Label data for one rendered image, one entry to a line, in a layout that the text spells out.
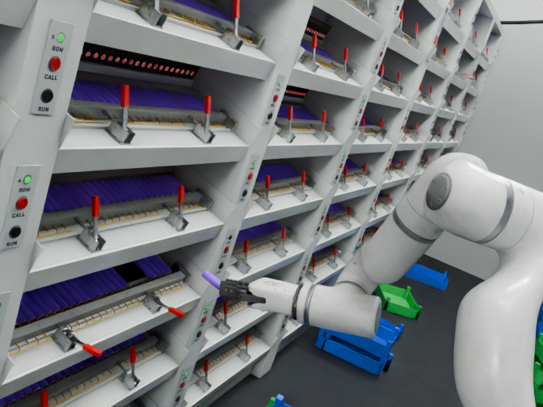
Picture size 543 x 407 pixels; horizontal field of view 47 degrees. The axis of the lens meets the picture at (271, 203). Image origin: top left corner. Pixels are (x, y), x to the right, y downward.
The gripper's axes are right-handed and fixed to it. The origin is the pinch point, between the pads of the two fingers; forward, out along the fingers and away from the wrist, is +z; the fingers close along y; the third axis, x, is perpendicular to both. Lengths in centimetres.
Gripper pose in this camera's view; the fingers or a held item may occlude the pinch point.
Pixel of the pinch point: (231, 288)
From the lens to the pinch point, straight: 133.7
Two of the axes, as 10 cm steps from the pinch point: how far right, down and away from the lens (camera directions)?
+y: -3.4, 0.5, -9.4
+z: -9.3, -1.4, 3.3
